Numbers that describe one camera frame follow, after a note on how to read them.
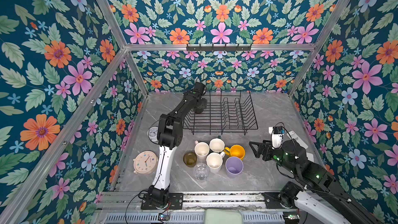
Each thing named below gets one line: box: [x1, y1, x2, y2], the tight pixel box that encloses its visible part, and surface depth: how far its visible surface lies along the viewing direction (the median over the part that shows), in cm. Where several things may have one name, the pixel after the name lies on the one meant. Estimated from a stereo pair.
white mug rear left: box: [194, 140, 210, 164], surface depth 84 cm
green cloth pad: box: [204, 208, 244, 224], surface depth 68 cm
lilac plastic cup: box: [224, 156, 244, 179], surface depth 77 cm
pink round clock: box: [132, 150, 159, 175], surface depth 85 cm
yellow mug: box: [223, 144, 246, 161], surface depth 84 cm
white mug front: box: [206, 151, 226, 174], surface depth 80 cm
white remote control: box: [286, 130, 309, 149], surface depth 96 cm
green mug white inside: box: [208, 135, 226, 153], surface depth 84 cm
